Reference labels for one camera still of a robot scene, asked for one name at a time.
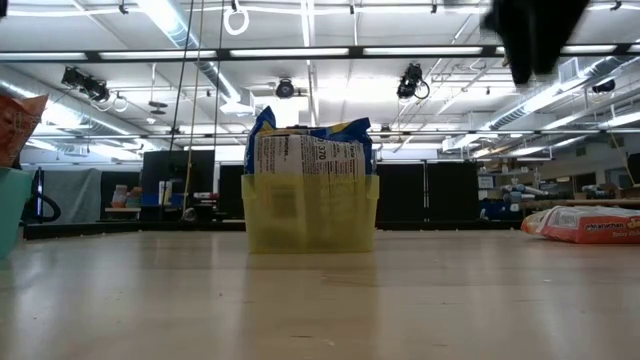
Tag black monitor screen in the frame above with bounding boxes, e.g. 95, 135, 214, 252
141, 148, 216, 204

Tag black overhead beam with lights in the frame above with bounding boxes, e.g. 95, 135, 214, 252
0, 43, 640, 62

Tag silver ventilation duct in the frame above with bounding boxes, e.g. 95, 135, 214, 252
139, 0, 257, 115

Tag black looped hose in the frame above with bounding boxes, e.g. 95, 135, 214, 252
22, 192, 62, 225

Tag black aluminium table frame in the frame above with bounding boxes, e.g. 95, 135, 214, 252
22, 219, 524, 240

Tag white ceiling air vent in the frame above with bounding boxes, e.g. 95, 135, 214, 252
558, 57, 580, 84

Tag wooden background workbench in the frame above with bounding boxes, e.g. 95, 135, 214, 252
519, 198, 640, 210

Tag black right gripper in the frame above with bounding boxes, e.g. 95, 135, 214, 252
482, 0, 591, 85

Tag narrow black partition panel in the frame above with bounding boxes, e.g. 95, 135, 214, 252
218, 162, 246, 219

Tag wide black partition panel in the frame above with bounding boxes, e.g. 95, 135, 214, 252
375, 162, 479, 224

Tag orange and white containers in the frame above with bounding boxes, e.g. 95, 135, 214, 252
110, 182, 144, 208

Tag grey fabric cover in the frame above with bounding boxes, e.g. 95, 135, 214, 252
42, 167, 104, 224

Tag orange Maruchan noodle packet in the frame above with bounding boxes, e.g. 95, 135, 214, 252
520, 204, 640, 245
0, 93, 50, 169

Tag green plastic bin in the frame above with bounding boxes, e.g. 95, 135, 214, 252
0, 167, 34, 260

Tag blue Maruchan soy sauce packet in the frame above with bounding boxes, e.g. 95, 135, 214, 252
243, 103, 375, 176
253, 130, 370, 176

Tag black ceiling spotlight with cable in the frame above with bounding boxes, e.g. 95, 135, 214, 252
396, 62, 431, 100

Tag thin black hanging cable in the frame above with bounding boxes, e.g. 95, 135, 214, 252
213, 0, 226, 151

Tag white hanging cable loop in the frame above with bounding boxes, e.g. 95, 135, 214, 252
223, 4, 250, 36

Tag round black ceiling spotlight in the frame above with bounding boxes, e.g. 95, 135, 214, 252
274, 78, 296, 99

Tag black double ceiling spotlight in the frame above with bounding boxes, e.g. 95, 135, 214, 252
60, 66, 111, 103

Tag yellow translucent plastic bin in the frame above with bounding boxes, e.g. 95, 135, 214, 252
240, 172, 380, 255

